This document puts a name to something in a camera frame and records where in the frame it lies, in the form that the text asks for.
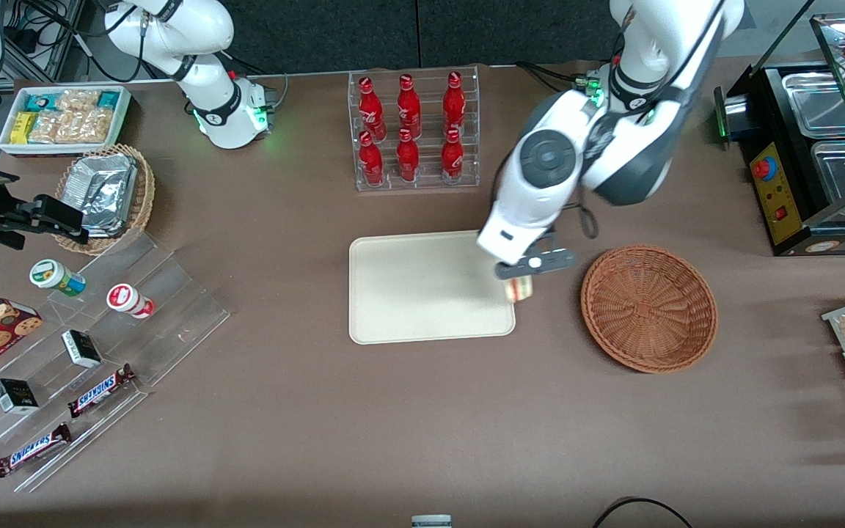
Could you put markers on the triangular sandwich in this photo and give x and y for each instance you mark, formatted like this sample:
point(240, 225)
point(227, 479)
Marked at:
point(519, 290)

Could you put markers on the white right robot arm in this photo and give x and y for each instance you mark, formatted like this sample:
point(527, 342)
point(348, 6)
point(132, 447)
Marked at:
point(210, 81)

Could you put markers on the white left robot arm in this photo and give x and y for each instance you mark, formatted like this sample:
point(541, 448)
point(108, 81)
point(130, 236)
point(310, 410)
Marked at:
point(547, 161)

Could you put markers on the white rectangular snack tray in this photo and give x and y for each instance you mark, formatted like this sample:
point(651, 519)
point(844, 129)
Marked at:
point(63, 149)

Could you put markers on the tan wicker basket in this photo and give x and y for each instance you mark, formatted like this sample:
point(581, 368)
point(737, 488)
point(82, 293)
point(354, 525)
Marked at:
point(142, 198)

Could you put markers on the brown round wicker basket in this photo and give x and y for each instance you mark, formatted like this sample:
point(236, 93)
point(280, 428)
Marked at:
point(650, 308)

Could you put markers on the cream plastic tray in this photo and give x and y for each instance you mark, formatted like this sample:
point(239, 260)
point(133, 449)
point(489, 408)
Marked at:
point(422, 286)

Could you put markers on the silver foil pack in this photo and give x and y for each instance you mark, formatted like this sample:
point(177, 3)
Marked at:
point(100, 191)

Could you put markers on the green lidded cup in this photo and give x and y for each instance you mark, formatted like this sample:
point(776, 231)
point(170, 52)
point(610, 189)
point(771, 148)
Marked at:
point(52, 275)

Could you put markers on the yellow snack packet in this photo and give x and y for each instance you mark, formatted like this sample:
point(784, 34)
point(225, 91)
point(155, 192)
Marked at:
point(23, 127)

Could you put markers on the clear bag of nuts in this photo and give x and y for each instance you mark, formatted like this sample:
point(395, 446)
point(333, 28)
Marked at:
point(91, 126)
point(48, 128)
point(78, 101)

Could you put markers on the red lidded cup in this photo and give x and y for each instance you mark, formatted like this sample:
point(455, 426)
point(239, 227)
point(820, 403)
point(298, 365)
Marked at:
point(125, 299)

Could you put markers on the teal snack packet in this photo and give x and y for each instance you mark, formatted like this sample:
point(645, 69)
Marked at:
point(39, 101)
point(108, 99)

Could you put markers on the small black box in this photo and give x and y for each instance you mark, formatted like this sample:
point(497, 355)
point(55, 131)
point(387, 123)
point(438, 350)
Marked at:
point(81, 348)
point(15, 396)

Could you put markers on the red cola bottle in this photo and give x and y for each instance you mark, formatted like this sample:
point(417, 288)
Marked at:
point(454, 104)
point(452, 158)
point(408, 108)
point(407, 160)
point(371, 163)
point(371, 110)

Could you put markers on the clear acrylic bottle rack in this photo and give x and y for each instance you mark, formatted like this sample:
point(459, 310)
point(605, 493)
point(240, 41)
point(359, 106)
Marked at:
point(430, 183)

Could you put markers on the clear acrylic stepped stand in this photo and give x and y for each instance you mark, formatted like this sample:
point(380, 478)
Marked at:
point(173, 308)

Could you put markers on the Snickers bar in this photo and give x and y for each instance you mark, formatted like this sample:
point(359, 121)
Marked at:
point(100, 391)
point(32, 450)

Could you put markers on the black hot dog warmer machine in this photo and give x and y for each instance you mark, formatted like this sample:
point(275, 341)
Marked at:
point(778, 194)

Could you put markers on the grey device edge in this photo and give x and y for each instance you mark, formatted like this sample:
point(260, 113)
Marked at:
point(431, 522)

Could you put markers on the aluminium frame strut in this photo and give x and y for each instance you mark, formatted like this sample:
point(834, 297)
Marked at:
point(63, 37)

